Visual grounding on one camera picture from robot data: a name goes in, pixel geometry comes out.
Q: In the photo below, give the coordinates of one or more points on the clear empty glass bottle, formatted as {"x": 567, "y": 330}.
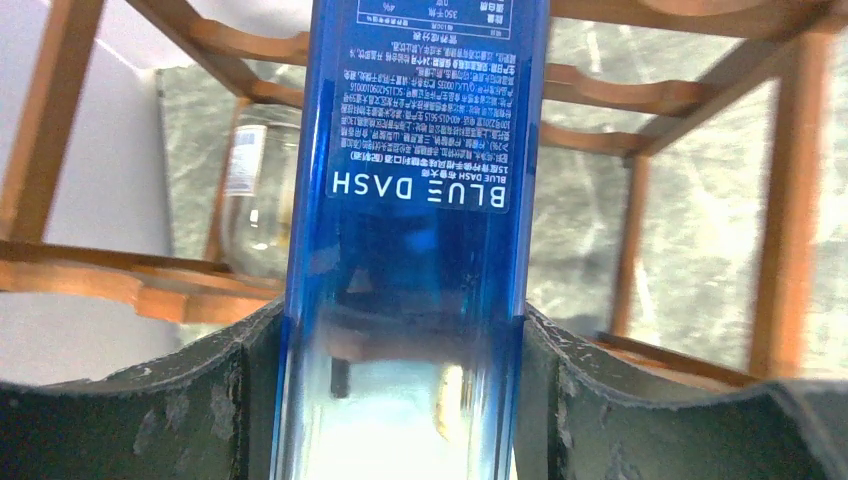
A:
{"x": 259, "y": 186}

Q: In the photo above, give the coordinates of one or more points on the blue boxed bottle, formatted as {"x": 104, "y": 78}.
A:
{"x": 404, "y": 307}

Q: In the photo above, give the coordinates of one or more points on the brown wooden wine rack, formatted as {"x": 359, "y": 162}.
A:
{"x": 788, "y": 40}

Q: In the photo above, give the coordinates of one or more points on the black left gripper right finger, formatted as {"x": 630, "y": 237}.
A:
{"x": 585, "y": 414}

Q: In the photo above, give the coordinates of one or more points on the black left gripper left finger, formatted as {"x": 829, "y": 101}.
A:
{"x": 206, "y": 411}

